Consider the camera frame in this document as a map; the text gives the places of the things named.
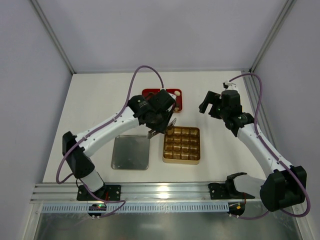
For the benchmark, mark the red tray lid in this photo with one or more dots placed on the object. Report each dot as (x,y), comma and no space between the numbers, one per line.
(148,92)

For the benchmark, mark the gold chocolate box tray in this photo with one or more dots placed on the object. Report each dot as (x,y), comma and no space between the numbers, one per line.
(182,145)

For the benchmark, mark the aluminium front rail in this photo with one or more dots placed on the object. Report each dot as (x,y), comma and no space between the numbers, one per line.
(137,192)

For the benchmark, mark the slotted cable duct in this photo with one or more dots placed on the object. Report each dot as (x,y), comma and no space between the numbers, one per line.
(136,207)

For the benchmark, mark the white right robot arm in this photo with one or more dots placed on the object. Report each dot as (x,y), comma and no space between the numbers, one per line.
(284,184)

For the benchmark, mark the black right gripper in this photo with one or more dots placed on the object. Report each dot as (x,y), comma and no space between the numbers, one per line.
(213,106)

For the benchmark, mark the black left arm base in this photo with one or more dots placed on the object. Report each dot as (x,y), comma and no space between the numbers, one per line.
(109,192)

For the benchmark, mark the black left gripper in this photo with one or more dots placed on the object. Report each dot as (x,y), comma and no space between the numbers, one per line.
(163,125)

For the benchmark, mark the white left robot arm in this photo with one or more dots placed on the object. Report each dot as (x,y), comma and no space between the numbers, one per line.
(78,148)

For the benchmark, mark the square metal plate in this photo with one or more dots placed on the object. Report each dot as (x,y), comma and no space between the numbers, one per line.
(131,152)

